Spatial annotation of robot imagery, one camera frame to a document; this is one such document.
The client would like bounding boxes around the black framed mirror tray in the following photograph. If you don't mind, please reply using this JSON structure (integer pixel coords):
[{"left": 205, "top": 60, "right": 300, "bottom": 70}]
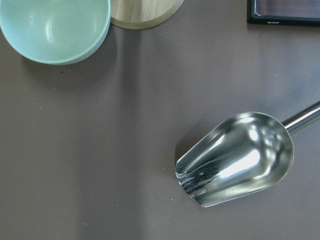
[{"left": 247, "top": 0, "right": 320, "bottom": 27}]

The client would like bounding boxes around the steel ice scoop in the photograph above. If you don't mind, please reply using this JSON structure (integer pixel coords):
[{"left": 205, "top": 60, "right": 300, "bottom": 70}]
[{"left": 175, "top": 103, "right": 320, "bottom": 208}]

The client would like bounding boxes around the mint green bowl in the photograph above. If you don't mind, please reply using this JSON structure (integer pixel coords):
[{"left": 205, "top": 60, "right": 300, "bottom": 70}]
[{"left": 0, "top": 0, "right": 111, "bottom": 65}]

